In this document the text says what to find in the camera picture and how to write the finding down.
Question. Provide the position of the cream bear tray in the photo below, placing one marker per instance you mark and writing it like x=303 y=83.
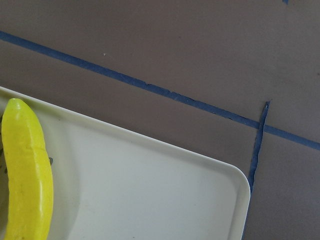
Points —
x=114 y=184

